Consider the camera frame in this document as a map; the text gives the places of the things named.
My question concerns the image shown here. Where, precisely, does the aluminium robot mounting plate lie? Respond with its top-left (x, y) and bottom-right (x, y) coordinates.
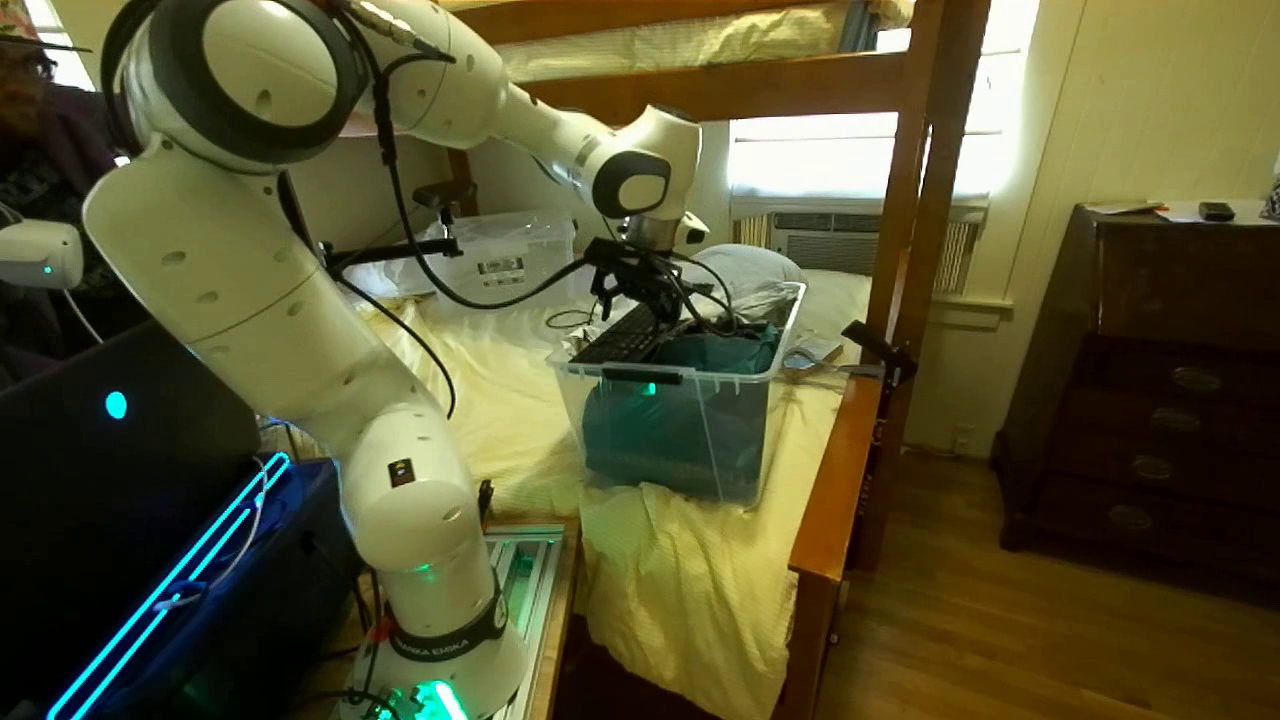
top-left (348, 516), bottom-right (581, 720)

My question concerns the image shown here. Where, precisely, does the black clamp on bed rail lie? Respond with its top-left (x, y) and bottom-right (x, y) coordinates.
top-left (839, 318), bottom-right (919, 392)

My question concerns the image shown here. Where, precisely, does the dark wooden dresser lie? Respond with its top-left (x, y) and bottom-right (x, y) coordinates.
top-left (987, 196), bottom-right (1280, 599)

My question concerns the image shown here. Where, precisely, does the teal green cloth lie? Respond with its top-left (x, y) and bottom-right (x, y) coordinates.
top-left (581, 320), bottom-right (789, 493)

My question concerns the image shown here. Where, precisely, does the white plastic bag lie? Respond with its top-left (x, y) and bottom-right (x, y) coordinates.
top-left (689, 239), bottom-right (809, 310)

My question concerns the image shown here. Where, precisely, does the pale yellow bed sheet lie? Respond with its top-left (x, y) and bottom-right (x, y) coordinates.
top-left (330, 258), bottom-right (880, 720)

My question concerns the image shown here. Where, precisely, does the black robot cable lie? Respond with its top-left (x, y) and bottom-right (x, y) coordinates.
top-left (323, 25), bottom-right (614, 424)

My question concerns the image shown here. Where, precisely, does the white handheld device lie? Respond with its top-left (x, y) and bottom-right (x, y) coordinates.
top-left (0, 218), bottom-right (87, 298)

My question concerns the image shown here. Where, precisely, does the wooden bunk bed frame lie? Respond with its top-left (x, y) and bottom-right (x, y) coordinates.
top-left (436, 0), bottom-right (998, 720)

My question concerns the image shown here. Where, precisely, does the clear container with label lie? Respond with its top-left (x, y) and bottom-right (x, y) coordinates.
top-left (438, 213), bottom-right (589, 313)

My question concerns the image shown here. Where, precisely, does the black laptop computer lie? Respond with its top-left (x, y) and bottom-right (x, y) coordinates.
top-left (0, 318), bottom-right (267, 711)

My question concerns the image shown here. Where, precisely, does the person in dark shirt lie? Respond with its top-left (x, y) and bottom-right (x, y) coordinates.
top-left (0, 32), bottom-right (152, 392)

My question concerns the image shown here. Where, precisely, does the yellow upper bunk mattress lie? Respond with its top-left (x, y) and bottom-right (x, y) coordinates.
top-left (493, 0), bottom-right (860, 89)

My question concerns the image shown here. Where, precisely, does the clear plastic storage box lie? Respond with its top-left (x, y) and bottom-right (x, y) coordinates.
top-left (546, 274), bottom-right (810, 512)

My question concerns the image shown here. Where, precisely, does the window air conditioner unit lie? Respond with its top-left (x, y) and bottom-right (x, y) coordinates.
top-left (762, 203), bottom-right (979, 292)

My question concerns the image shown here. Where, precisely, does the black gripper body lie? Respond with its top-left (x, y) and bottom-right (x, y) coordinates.
top-left (581, 237), bottom-right (689, 304)

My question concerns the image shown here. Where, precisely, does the blue bin with glowing edge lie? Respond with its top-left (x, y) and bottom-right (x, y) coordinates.
top-left (43, 448), bottom-right (360, 720)

